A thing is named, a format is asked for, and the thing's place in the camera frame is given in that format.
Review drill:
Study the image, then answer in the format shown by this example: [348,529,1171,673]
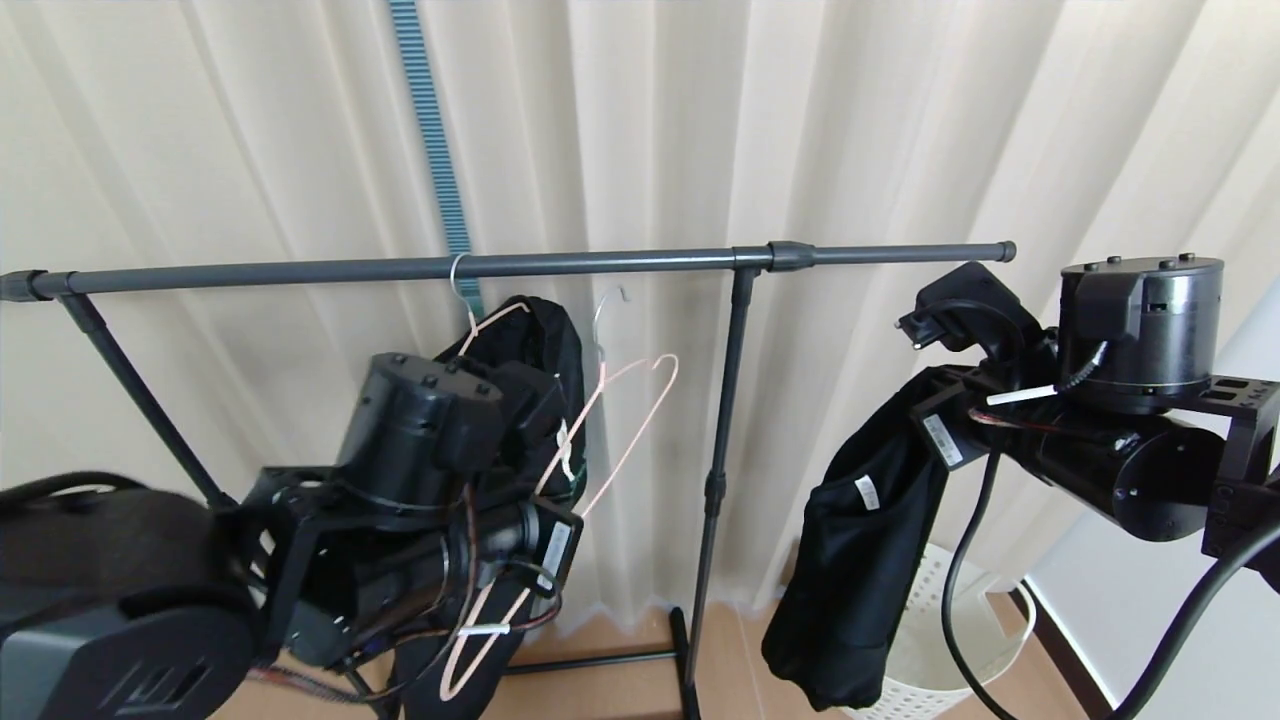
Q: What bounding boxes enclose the beige curtain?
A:
[0,0,471,521]
[420,0,1280,631]

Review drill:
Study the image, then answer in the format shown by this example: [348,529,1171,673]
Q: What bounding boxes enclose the black garment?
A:
[762,365,951,713]

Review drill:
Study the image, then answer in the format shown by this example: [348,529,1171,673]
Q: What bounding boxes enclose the white laundry basket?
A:
[840,543,1036,720]

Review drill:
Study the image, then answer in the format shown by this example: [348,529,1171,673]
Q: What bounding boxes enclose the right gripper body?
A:
[910,375,1228,543]

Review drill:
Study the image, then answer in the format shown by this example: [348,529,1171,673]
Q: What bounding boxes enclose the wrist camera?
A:
[495,362,573,471]
[895,262,1056,386]

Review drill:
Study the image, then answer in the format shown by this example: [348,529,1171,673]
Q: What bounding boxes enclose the window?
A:
[388,0,486,311]

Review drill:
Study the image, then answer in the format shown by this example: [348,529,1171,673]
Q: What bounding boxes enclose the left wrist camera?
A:
[495,362,573,471]

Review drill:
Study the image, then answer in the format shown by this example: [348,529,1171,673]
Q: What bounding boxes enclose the black shorts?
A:
[395,295,591,720]

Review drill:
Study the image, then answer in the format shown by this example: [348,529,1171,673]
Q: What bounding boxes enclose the black cable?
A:
[1110,520,1280,720]
[940,450,1006,720]

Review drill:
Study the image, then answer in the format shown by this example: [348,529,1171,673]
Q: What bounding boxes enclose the pink clothes hanger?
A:
[438,287,681,703]
[448,253,533,361]

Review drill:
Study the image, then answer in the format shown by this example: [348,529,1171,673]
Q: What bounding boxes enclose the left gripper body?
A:
[290,495,588,668]

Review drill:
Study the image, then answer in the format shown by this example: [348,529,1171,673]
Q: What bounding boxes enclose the black clothes rack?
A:
[0,240,1018,720]

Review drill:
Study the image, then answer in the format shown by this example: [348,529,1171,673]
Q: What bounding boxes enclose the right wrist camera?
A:
[895,262,1056,386]

